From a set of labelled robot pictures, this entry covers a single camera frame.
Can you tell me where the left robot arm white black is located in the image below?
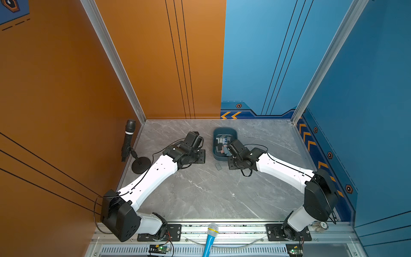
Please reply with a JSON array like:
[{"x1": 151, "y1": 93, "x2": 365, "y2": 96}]
[{"x1": 101, "y1": 132, "x2": 206, "y2": 242}]

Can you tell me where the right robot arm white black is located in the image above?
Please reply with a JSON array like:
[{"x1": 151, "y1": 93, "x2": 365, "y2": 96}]
[{"x1": 227, "y1": 140, "x2": 340, "y2": 241}]

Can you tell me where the dark teal storage box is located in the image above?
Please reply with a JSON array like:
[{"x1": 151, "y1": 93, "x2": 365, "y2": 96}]
[{"x1": 212, "y1": 127, "x2": 238, "y2": 161}]

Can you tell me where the black microphone on stand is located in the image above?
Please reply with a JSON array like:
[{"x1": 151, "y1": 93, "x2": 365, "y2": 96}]
[{"x1": 121, "y1": 120, "x2": 152, "y2": 175}]

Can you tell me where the blue handheld microphone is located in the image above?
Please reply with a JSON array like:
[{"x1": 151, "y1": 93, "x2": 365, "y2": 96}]
[{"x1": 202, "y1": 223, "x2": 219, "y2": 257}]

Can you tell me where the left green circuit board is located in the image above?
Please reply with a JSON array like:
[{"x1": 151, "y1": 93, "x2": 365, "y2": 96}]
[{"x1": 148, "y1": 244, "x2": 170, "y2": 257}]

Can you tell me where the green circuit board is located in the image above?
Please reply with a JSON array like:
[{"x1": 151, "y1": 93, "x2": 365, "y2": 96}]
[
  {"x1": 148, "y1": 244, "x2": 170, "y2": 257},
  {"x1": 286, "y1": 244, "x2": 304, "y2": 257}
]

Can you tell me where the clear tape roll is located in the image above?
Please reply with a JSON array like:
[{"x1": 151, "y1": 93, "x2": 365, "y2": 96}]
[{"x1": 312, "y1": 221, "x2": 329, "y2": 232}]

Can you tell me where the right green circuit board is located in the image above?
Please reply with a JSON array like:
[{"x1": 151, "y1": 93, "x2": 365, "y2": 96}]
[{"x1": 286, "y1": 244, "x2": 304, "y2": 257}]

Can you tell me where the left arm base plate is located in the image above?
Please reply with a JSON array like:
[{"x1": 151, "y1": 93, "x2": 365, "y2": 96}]
[{"x1": 137, "y1": 224, "x2": 182, "y2": 243}]

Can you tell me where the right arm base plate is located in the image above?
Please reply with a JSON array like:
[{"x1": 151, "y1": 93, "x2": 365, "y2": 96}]
[{"x1": 265, "y1": 223, "x2": 312, "y2": 242}]

